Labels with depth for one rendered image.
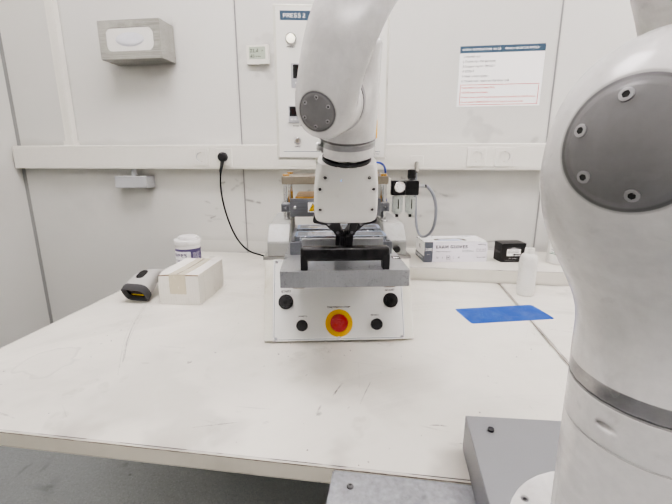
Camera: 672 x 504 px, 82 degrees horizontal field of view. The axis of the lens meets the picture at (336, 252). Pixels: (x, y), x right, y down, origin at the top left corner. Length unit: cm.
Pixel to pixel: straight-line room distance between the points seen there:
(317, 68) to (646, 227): 35
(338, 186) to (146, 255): 151
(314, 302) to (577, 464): 63
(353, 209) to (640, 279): 43
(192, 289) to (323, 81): 81
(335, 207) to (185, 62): 135
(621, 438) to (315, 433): 41
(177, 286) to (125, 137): 97
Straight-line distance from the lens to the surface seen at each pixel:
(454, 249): 143
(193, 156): 176
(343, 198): 61
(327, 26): 47
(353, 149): 56
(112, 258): 212
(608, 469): 38
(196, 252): 139
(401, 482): 58
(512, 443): 59
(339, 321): 88
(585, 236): 27
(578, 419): 38
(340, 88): 47
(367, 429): 65
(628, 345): 32
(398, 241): 92
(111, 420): 76
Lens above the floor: 115
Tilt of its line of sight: 13 degrees down
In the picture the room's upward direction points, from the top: straight up
